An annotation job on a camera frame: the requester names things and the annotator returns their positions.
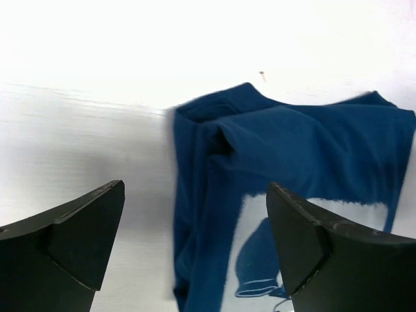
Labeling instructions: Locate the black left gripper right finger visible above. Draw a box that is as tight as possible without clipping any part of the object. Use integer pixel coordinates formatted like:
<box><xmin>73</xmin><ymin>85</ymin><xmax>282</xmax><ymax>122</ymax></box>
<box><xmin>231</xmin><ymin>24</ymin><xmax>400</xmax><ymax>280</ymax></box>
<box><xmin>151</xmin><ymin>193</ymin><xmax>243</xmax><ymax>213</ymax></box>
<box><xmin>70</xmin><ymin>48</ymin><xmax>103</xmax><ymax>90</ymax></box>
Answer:
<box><xmin>266</xmin><ymin>183</ymin><xmax>415</xmax><ymax>312</ymax></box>

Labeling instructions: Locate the blue t shirt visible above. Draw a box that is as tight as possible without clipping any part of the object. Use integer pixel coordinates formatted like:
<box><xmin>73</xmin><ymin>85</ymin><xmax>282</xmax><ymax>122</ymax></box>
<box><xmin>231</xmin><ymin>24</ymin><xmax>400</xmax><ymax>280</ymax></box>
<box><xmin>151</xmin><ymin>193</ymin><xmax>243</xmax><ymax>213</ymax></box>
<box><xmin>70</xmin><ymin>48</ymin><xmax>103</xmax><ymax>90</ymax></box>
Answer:
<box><xmin>173</xmin><ymin>83</ymin><xmax>415</xmax><ymax>311</ymax></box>

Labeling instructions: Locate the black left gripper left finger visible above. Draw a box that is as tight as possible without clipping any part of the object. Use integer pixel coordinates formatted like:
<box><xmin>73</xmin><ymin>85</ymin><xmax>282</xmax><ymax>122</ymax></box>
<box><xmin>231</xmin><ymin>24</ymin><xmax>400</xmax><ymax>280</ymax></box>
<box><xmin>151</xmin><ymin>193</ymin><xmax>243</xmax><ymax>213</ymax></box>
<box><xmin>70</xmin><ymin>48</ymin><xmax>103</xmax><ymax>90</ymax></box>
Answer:
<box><xmin>1</xmin><ymin>180</ymin><xmax>125</xmax><ymax>312</ymax></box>

